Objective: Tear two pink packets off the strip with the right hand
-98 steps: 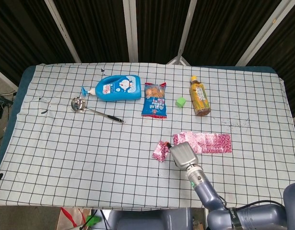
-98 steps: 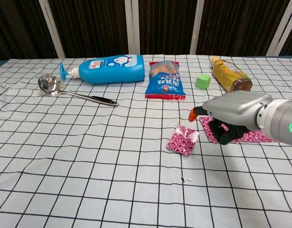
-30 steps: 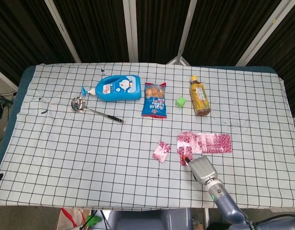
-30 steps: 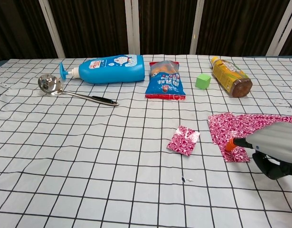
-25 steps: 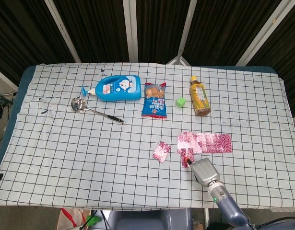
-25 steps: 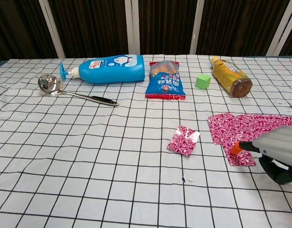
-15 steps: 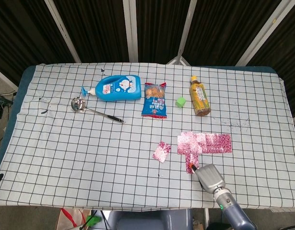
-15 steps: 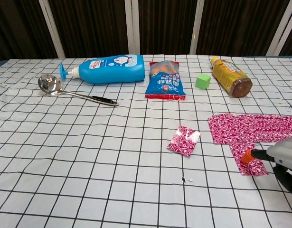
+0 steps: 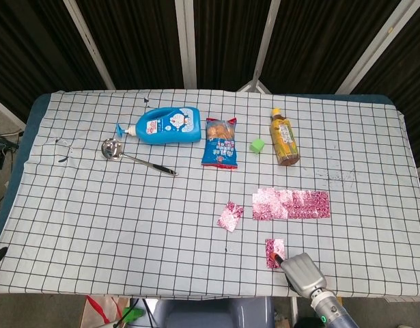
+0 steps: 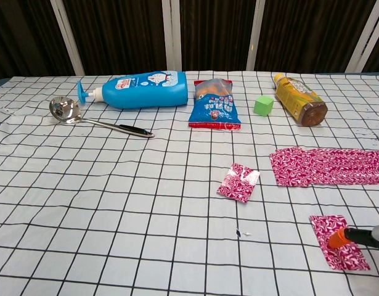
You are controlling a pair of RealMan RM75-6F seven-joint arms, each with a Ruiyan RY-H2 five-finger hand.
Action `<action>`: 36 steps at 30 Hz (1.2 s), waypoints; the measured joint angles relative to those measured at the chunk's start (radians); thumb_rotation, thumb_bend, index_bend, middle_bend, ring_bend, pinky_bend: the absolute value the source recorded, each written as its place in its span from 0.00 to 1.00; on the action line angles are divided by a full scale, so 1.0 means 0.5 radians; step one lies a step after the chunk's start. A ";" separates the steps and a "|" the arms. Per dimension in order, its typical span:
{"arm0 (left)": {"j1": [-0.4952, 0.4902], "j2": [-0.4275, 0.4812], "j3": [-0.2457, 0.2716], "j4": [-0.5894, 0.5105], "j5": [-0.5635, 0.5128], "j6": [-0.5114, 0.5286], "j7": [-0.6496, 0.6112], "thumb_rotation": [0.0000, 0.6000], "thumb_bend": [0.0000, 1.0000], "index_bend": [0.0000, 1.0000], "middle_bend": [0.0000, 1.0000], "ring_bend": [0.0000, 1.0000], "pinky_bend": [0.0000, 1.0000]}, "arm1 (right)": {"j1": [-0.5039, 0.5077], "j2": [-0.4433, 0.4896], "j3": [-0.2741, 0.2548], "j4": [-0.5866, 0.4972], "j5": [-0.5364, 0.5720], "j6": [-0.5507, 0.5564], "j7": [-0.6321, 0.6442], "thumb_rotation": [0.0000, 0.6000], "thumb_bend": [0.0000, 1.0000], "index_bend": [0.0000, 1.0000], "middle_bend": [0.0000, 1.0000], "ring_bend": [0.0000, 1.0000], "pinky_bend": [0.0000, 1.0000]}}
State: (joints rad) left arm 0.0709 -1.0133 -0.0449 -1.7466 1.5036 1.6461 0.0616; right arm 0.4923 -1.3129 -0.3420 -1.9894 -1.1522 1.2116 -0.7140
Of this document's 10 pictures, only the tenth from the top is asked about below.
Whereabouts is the checkered tablecloth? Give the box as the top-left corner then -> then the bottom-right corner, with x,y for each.
0,70 -> 379,296

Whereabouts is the pink candy packet strip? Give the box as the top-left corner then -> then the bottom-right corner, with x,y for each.
269,147 -> 379,187

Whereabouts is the white metal frame post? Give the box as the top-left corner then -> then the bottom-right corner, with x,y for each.
345,0 -> 379,73
246,0 -> 266,71
49,0 -> 85,76
162,0 -> 183,72

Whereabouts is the yellow tea bottle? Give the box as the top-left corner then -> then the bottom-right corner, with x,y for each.
272,73 -> 328,126

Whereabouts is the dark backdrop curtain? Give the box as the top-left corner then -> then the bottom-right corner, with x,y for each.
0,0 -> 379,78

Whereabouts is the green foam cube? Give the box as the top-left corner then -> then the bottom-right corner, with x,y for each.
253,95 -> 274,117

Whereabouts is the blue pump shampoo bottle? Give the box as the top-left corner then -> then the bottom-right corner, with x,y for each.
76,70 -> 189,109

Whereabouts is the blue snack bag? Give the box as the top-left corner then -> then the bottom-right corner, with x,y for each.
188,77 -> 242,131

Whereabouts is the steel ladle with black handle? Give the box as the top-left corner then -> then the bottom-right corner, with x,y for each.
49,96 -> 155,139

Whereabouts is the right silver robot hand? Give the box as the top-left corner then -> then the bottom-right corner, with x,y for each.
327,219 -> 379,271

